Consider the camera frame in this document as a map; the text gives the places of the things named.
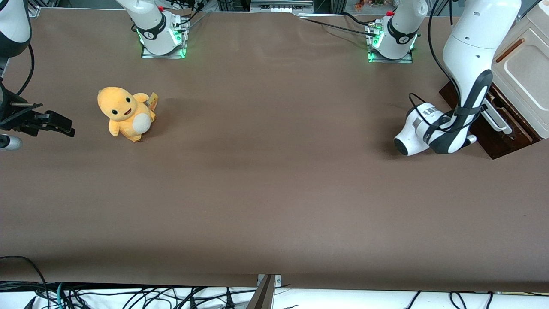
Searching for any white drawer cabinet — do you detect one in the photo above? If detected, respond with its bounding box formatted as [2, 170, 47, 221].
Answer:
[490, 3, 549, 140]

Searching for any long black table cable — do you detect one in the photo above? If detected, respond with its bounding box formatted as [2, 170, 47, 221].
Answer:
[299, 17, 374, 36]

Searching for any wooden drawer with white handle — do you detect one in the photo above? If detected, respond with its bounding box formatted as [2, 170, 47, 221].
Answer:
[484, 92, 514, 135]

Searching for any brown table cover sheet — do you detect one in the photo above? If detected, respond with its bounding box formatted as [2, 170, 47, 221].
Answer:
[0, 7, 549, 293]

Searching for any metal bracket with dark post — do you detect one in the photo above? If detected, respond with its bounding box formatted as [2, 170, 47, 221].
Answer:
[246, 274, 282, 309]

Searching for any grey metal frame rail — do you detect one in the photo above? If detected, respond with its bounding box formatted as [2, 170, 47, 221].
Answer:
[250, 0, 314, 14]

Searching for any black looped cable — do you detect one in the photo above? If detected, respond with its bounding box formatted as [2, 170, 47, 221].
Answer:
[0, 256, 50, 309]

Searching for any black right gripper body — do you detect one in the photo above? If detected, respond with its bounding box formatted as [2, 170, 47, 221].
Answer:
[0, 82, 45, 138]

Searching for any yellow plush toy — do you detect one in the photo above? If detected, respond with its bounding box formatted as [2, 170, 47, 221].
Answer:
[97, 86, 157, 143]

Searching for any dark brown wooden base board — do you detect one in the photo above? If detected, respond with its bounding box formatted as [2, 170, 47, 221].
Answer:
[439, 81, 542, 160]

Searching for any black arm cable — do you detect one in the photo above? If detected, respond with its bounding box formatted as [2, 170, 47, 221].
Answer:
[408, 0, 489, 133]
[16, 43, 35, 97]

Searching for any short black table cable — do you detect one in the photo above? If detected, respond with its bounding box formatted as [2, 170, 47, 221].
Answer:
[341, 12, 374, 27]

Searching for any black base cable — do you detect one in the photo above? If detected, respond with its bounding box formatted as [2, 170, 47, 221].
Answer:
[172, 0, 207, 30]

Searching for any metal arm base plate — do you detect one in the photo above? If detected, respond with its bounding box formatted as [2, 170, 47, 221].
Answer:
[141, 24, 187, 60]
[368, 21, 413, 64]

